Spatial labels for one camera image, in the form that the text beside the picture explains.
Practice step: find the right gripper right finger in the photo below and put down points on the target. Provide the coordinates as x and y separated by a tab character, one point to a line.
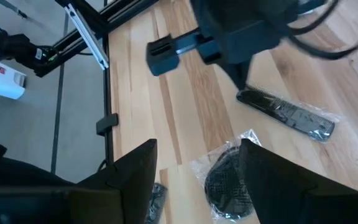
291	199

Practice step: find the black aluminium table frame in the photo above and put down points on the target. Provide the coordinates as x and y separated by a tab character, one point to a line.
126	14

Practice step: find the black table edge clamp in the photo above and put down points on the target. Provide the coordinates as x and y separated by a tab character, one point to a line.
107	124

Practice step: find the silver aluminium bar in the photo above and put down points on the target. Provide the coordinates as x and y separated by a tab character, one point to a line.
88	39

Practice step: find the bagged black comb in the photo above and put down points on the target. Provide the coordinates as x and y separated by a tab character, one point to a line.
287	113
157	202

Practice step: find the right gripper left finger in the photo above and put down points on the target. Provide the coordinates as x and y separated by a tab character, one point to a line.
129	193

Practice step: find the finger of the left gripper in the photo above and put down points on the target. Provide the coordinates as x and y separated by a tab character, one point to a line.
163	57
239	74

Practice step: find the bagged black round hairbrush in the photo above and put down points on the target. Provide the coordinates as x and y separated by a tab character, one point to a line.
225	186

